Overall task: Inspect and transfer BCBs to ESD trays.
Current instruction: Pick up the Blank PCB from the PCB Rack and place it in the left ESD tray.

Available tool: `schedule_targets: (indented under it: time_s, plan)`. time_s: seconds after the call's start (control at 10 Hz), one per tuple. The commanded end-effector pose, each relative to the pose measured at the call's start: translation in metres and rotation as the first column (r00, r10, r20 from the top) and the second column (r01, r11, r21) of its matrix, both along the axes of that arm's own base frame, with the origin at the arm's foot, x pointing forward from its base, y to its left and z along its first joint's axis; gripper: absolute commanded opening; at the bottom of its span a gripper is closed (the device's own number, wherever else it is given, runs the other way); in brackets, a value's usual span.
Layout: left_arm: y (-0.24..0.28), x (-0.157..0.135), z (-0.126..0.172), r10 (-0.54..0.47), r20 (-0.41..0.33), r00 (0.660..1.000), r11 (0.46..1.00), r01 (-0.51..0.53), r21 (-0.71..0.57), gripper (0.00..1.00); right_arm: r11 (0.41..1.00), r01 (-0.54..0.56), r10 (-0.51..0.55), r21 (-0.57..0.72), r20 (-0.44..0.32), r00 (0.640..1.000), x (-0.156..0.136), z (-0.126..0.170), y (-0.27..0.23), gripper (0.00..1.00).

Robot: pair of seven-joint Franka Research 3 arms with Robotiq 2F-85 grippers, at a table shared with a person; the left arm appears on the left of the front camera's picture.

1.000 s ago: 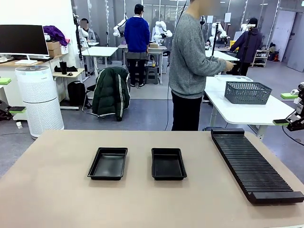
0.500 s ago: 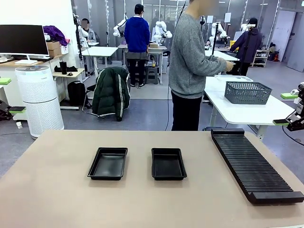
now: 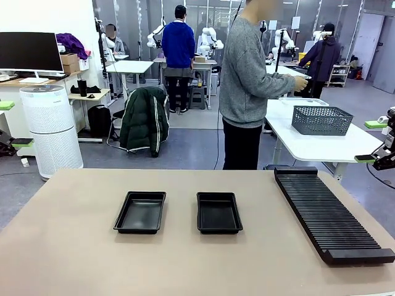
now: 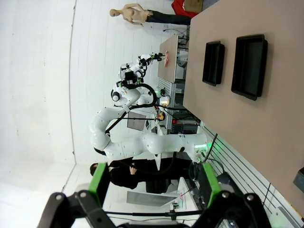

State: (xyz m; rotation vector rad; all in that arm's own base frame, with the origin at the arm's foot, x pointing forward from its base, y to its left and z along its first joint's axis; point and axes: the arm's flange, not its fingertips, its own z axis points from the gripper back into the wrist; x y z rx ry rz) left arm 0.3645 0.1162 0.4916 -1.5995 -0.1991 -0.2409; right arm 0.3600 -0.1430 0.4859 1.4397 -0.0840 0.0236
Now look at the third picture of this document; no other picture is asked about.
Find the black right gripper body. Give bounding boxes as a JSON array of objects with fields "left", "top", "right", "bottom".
[{"left": 382, "top": 106, "right": 395, "bottom": 146}]

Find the black plastic ESD tray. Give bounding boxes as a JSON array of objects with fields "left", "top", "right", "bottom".
[
  {"left": 112, "top": 191, "right": 167, "bottom": 234},
  {"left": 196, "top": 192, "right": 244, "bottom": 234}
]

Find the person's right forearm grey sleeve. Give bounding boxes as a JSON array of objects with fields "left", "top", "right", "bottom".
[{"left": 267, "top": 71, "right": 297, "bottom": 93}]

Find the person's right hand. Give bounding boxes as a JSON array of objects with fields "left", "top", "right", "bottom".
[{"left": 294, "top": 75, "right": 309, "bottom": 93}]

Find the wood top monitor desk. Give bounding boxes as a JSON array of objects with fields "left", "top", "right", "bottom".
[{"left": 0, "top": 70, "right": 83, "bottom": 155}]

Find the white cylindrical air purifier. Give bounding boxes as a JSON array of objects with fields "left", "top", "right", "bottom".
[{"left": 19, "top": 85, "right": 84, "bottom": 181}]

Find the grey plastic lattice basket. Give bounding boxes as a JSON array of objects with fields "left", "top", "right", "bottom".
[{"left": 291, "top": 105, "right": 354, "bottom": 136}]

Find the large white work table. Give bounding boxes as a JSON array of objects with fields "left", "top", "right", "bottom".
[{"left": 264, "top": 97, "right": 386, "bottom": 183}]

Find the black computer monitor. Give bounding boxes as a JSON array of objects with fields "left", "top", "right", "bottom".
[{"left": 0, "top": 31, "right": 65, "bottom": 84}]

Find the light wooden shelf unit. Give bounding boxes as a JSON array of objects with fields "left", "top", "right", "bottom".
[{"left": 326, "top": 64, "right": 351, "bottom": 89}]

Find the white plastic tray lid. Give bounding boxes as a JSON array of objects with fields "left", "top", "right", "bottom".
[{"left": 279, "top": 97, "right": 330, "bottom": 108}]

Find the brown cardboard box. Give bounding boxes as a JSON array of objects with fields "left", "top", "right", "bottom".
[{"left": 60, "top": 53, "right": 80, "bottom": 74}]

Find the black slotted board rack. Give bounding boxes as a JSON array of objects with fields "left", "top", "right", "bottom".
[{"left": 273, "top": 166, "right": 395, "bottom": 266}]

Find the black backpack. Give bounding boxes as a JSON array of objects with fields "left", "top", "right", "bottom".
[{"left": 87, "top": 104, "right": 112, "bottom": 138}]

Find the person in dark purple hoodie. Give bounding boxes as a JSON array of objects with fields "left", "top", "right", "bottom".
[{"left": 298, "top": 22, "right": 342, "bottom": 98}]

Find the black cloth on desk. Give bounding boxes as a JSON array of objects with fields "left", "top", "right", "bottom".
[{"left": 70, "top": 84, "right": 102, "bottom": 94}]

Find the purple cloth bundle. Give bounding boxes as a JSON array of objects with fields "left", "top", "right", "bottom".
[{"left": 56, "top": 33, "right": 89, "bottom": 60}]

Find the small wooden side desk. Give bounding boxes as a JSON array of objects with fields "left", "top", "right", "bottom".
[{"left": 67, "top": 88, "right": 111, "bottom": 144}]

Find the white background table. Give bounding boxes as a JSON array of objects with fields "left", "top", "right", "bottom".
[{"left": 265, "top": 64, "right": 311, "bottom": 81}]

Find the dark green puffer jacket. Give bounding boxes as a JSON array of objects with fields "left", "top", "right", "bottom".
[{"left": 119, "top": 86, "right": 170, "bottom": 158}]

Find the seated person in grey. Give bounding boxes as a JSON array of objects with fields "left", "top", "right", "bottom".
[{"left": 103, "top": 23, "right": 127, "bottom": 56}]

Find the white height adjustable table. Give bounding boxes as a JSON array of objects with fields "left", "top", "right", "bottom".
[{"left": 106, "top": 60, "right": 154, "bottom": 102}]

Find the person in grey sweater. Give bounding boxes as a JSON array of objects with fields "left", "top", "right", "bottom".
[{"left": 218, "top": 0, "right": 280, "bottom": 171}]

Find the grey plastic step stool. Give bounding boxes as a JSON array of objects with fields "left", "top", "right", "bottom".
[{"left": 188, "top": 85, "right": 207, "bottom": 110}]

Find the person in blue hoodie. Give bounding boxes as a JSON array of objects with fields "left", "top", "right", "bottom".
[{"left": 162, "top": 5, "right": 196, "bottom": 113}]

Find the grey background work table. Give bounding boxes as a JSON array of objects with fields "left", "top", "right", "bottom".
[{"left": 153, "top": 57, "right": 218, "bottom": 110}]

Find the black metal frame chair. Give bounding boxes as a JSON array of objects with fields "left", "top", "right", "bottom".
[{"left": 106, "top": 88, "right": 170, "bottom": 154}]

